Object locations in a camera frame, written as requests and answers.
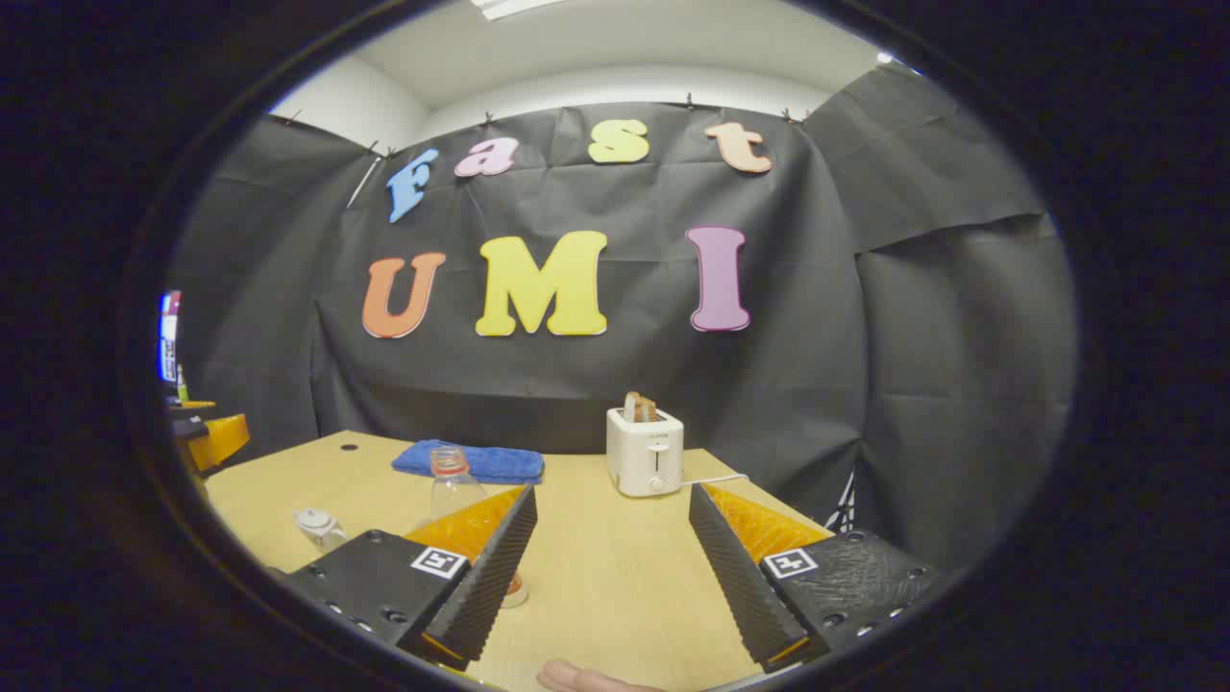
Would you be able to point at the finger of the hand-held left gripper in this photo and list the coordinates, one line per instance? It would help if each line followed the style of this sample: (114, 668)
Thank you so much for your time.
(223, 439)

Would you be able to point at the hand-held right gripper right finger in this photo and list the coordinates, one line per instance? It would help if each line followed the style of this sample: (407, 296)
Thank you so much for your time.
(740, 586)

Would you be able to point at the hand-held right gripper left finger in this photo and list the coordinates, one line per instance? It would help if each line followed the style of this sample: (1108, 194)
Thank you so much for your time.
(480, 586)

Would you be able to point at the clear plastic water bottle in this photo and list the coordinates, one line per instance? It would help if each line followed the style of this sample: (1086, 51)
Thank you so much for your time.
(452, 490)

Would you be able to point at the white floral teacup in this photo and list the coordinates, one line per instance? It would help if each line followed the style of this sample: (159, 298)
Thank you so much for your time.
(322, 534)

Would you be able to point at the small green bottle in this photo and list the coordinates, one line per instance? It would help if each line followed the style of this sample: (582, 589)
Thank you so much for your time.
(182, 386)

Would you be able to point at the computer monitor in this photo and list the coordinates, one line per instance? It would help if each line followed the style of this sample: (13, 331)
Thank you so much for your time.
(169, 336)

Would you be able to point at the blue folded towel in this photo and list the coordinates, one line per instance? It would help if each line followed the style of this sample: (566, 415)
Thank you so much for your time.
(480, 462)

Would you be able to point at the white toaster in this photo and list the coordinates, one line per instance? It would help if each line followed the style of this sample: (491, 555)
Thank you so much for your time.
(642, 457)

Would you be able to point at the toast slice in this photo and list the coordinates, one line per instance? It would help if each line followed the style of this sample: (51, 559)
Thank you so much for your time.
(631, 406)
(649, 410)

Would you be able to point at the black backdrop cloth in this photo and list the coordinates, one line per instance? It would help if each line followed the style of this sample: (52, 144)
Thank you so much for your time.
(596, 384)

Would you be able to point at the ceiling light panel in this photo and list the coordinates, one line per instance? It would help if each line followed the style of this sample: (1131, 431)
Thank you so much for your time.
(514, 6)

